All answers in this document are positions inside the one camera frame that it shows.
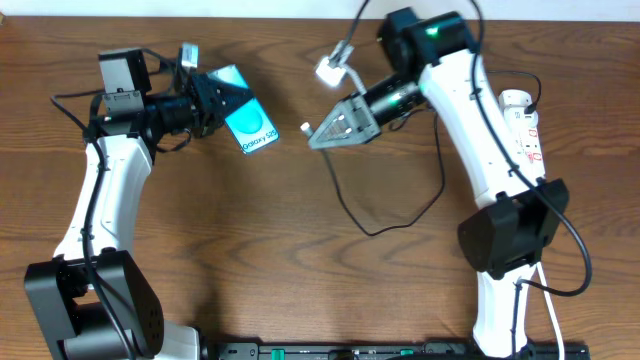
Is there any blue screen smartphone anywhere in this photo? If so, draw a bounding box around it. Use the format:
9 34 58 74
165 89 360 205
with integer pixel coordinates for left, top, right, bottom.
207 64 280 154

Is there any black charger cable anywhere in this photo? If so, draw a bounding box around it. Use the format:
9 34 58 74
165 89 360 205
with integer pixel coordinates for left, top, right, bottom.
299 69 543 238

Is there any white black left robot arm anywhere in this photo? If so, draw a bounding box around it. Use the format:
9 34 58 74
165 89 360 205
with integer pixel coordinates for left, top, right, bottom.
24 43 254 359

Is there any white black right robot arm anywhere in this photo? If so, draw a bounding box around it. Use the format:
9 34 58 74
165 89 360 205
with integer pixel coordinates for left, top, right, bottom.
302 7 569 359

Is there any white charger adapter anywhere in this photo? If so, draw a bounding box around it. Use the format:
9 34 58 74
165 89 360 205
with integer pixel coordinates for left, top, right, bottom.
498 89 539 132

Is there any white power strip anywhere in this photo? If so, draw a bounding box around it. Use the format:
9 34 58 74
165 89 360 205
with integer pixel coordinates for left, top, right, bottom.
511 127 546 184

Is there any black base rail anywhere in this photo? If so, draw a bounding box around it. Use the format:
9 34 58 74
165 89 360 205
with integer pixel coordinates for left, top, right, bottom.
202 341 591 360

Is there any white power strip cord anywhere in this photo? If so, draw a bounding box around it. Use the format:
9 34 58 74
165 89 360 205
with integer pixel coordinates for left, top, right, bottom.
534 262 566 360

